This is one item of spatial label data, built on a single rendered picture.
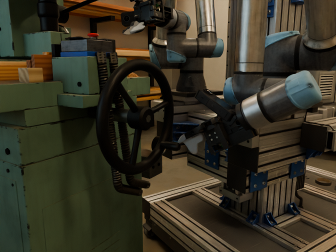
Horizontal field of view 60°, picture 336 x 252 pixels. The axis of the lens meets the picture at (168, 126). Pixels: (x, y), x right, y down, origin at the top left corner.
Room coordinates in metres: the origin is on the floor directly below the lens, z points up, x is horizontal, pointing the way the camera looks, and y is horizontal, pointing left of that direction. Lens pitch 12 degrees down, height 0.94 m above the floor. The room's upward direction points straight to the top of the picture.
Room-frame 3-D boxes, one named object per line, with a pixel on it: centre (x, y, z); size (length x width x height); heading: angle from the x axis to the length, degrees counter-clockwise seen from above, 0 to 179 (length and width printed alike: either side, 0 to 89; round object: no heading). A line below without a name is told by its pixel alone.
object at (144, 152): (1.05, 0.09, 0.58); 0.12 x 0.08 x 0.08; 57
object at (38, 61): (0.87, 0.28, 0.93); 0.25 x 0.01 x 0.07; 147
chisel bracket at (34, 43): (0.92, 0.37, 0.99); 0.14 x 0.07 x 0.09; 57
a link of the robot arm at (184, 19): (1.16, -0.03, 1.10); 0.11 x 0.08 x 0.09; 147
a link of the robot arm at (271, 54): (1.04, -0.40, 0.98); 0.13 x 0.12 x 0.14; 55
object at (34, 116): (0.88, 0.30, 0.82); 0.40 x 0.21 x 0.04; 147
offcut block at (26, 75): (0.70, 0.33, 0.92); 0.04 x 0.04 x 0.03; 60
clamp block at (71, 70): (0.79, 0.20, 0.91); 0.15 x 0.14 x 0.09; 147
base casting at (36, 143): (0.98, 0.46, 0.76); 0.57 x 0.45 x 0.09; 57
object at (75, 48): (0.79, 0.20, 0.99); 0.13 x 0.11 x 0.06; 147
